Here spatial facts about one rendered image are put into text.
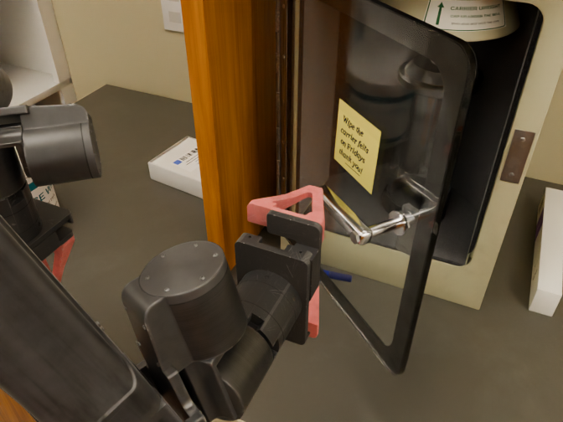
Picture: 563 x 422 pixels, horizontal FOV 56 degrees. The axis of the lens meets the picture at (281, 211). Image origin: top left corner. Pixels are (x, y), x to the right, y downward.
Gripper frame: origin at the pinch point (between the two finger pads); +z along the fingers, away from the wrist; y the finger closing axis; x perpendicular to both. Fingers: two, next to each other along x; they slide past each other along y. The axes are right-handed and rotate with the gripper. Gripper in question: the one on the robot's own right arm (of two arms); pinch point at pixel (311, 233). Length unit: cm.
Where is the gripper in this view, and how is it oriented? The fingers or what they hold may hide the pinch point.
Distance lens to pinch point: 51.5
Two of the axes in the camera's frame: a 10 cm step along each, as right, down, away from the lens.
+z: 4.1, -5.5, 7.2
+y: 0.0, -7.9, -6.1
